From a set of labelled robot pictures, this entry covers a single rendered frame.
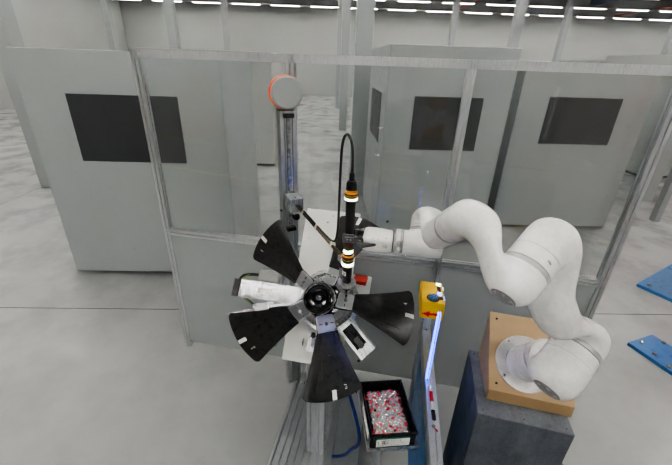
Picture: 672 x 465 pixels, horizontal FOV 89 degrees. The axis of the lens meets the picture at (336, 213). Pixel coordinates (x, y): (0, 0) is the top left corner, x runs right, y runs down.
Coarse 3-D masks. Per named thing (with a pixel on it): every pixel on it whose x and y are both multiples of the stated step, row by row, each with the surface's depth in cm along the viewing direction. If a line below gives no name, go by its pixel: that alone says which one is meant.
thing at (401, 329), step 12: (360, 300) 131; (372, 300) 132; (384, 300) 132; (396, 300) 132; (408, 300) 132; (360, 312) 126; (372, 312) 126; (384, 312) 127; (396, 312) 127; (408, 312) 128; (372, 324) 123; (384, 324) 123; (396, 324) 124; (408, 324) 124; (396, 336) 121; (408, 336) 121
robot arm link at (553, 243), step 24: (528, 240) 71; (552, 240) 70; (576, 240) 71; (552, 264) 68; (576, 264) 73; (552, 288) 76; (552, 312) 76; (576, 312) 77; (552, 336) 82; (576, 336) 81; (600, 336) 85; (600, 360) 86
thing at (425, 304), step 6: (420, 282) 164; (426, 282) 163; (432, 282) 164; (420, 288) 161; (426, 288) 159; (432, 288) 159; (420, 294) 159; (426, 294) 155; (420, 300) 156; (426, 300) 151; (432, 300) 151; (438, 300) 151; (444, 300) 152; (420, 306) 154; (426, 306) 151; (432, 306) 150; (438, 306) 150; (444, 306) 149; (420, 312) 153; (432, 312) 152; (432, 318) 153
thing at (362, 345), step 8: (352, 320) 137; (344, 328) 137; (352, 328) 136; (360, 328) 141; (344, 336) 136; (352, 336) 135; (360, 336) 135; (352, 344) 135; (360, 344) 134; (368, 344) 134; (360, 352) 133; (368, 352) 133
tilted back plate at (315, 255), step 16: (320, 224) 164; (336, 224) 163; (304, 240) 163; (320, 240) 162; (304, 256) 160; (320, 256) 160; (352, 272) 156; (288, 336) 151; (304, 336) 150; (288, 352) 149; (304, 352) 148
